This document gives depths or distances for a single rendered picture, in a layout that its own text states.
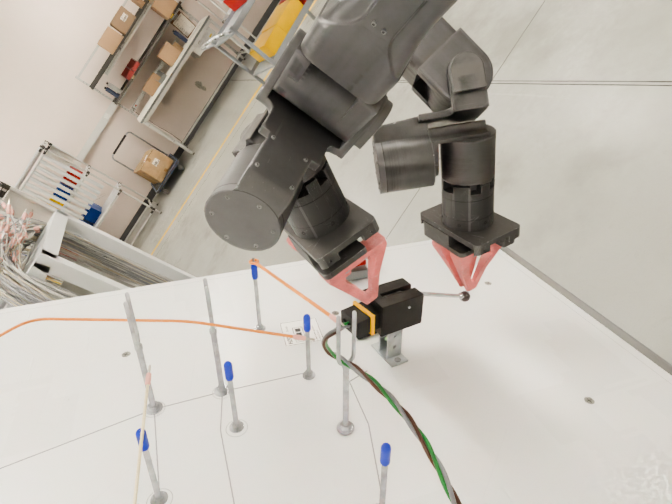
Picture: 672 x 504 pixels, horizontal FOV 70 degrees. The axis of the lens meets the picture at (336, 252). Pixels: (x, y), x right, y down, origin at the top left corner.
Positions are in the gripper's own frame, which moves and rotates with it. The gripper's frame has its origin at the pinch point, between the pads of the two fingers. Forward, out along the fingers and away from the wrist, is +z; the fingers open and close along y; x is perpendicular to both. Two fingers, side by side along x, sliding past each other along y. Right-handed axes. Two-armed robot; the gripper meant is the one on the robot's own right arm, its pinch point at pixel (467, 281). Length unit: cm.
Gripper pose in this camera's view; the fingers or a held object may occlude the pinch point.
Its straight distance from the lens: 62.3
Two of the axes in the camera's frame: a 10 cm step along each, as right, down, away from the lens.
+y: 4.7, 4.2, -7.8
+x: 8.7, -3.7, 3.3
